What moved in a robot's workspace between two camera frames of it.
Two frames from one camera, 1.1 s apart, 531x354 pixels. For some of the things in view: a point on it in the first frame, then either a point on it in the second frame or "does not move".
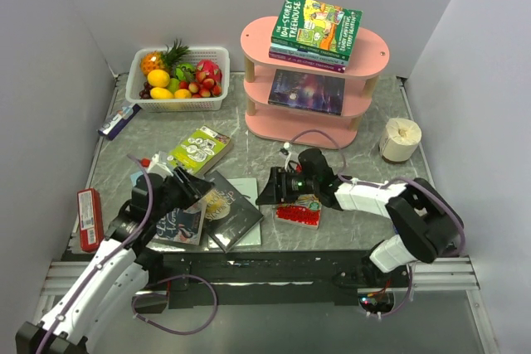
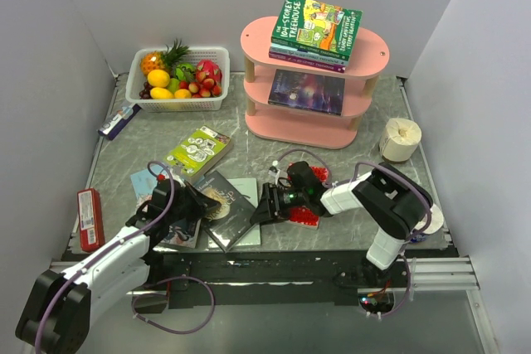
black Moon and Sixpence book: x=229 y=215 does not move
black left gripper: x=192 y=187 → x=202 y=205
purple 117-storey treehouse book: x=314 y=63 does not move
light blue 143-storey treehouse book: x=304 y=53 does not move
